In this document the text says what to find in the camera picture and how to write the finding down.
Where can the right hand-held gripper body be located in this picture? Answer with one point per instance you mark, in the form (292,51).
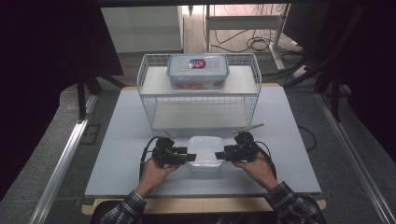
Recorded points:
(244,147)

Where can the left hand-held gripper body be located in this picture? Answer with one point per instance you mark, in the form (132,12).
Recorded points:
(165,152)

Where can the white square plastic container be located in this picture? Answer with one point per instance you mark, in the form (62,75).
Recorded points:
(205,149)

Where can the clear rectangular container blue-rimmed lid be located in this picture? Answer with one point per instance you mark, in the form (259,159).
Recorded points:
(197,73)

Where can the person's left hand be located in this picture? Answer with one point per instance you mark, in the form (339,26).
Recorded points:
(154,177)

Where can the person's right hand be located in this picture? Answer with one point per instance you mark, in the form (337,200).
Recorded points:
(258,172)

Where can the white power strip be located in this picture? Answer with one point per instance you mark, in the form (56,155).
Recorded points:
(300,71)

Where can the black metal stand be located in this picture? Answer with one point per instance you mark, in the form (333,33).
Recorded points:
(81,93)
(336,93)

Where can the white panel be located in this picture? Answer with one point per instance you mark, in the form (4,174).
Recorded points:
(140,28)

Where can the black curtain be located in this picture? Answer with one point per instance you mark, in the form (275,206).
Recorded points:
(373,77)
(40,77)

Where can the aluminium rail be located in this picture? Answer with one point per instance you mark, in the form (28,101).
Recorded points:
(62,161)
(358,155)

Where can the white metal desk frame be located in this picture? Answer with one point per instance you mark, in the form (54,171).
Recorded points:
(243,22)

